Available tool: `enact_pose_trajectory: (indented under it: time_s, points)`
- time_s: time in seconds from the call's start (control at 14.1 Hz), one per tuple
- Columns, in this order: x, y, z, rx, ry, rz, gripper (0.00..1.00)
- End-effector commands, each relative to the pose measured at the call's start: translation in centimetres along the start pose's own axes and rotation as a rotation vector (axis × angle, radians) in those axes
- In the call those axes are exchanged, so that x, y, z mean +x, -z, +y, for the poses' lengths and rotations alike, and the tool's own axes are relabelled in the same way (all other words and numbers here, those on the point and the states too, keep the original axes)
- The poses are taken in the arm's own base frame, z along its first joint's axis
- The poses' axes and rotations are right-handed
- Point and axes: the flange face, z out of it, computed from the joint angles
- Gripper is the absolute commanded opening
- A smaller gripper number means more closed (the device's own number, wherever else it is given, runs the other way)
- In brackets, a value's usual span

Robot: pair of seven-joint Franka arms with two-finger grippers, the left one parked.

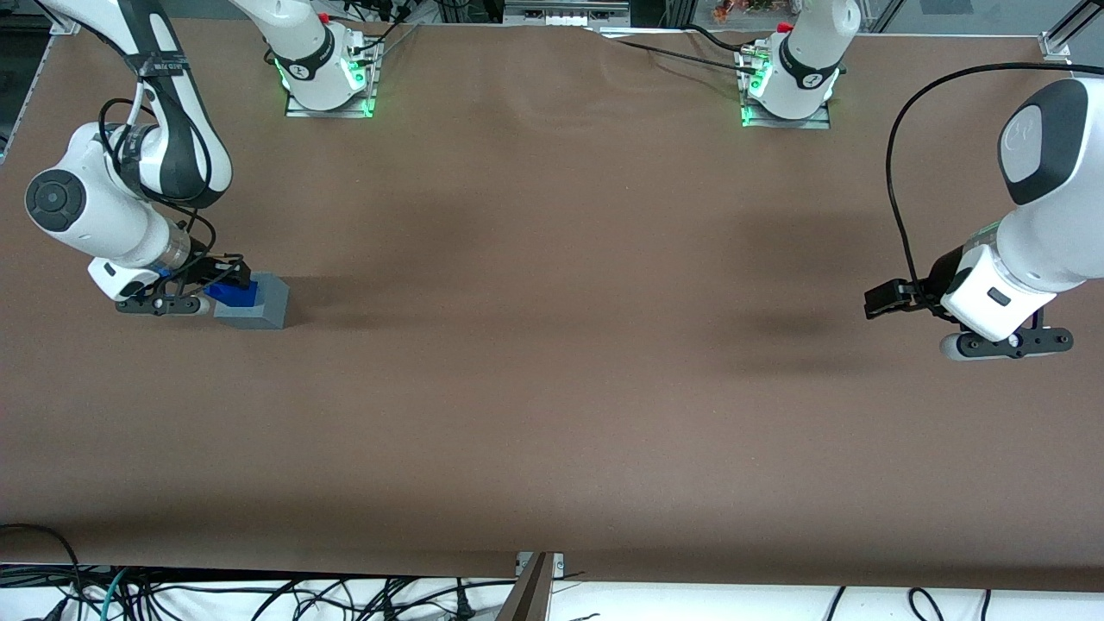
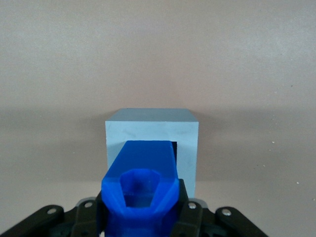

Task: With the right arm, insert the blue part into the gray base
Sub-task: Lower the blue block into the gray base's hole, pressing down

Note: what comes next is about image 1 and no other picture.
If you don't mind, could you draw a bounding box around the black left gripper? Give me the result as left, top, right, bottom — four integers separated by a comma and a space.
865, 245, 986, 322

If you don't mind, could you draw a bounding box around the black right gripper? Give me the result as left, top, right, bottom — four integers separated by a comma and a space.
179, 254, 254, 291

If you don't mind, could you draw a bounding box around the blue plastic part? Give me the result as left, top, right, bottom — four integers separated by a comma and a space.
204, 280, 260, 310

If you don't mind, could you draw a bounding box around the gray square base block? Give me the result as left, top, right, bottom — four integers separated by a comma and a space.
213, 273, 291, 331

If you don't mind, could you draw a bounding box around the orange small object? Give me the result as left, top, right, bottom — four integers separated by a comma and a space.
711, 0, 777, 23

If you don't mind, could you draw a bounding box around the brown table cover sheet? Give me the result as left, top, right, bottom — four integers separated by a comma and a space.
0, 16, 1104, 593

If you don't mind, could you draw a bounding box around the white power strip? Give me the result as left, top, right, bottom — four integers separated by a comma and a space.
503, 0, 632, 27

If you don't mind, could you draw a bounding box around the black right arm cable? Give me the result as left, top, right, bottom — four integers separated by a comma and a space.
97, 76, 218, 264

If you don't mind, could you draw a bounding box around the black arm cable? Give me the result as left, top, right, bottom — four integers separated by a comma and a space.
97, 76, 218, 264
885, 61, 1104, 318

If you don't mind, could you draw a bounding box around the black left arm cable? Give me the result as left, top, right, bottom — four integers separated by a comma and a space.
885, 61, 1104, 318

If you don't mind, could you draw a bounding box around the black left wrist camera bracket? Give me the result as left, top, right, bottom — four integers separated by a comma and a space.
939, 326, 1076, 362

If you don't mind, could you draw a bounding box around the black base cable bundle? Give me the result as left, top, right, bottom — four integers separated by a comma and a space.
339, 0, 425, 63

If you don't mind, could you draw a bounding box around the short black table cable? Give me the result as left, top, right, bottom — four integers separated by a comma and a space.
684, 23, 747, 53

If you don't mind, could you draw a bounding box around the black looped floor cable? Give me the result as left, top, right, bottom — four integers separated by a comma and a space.
0, 523, 85, 621

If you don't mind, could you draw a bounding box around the long black table cable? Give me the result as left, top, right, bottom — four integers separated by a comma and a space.
595, 29, 762, 75

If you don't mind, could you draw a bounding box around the aluminium frame profile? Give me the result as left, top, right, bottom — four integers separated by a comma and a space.
1057, 0, 1104, 41

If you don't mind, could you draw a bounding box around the teal floor cable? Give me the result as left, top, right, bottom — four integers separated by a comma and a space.
101, 567, 133, 621

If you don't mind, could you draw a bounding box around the aluminium frame post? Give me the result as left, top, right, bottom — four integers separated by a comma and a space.
496, 552, 555, 621

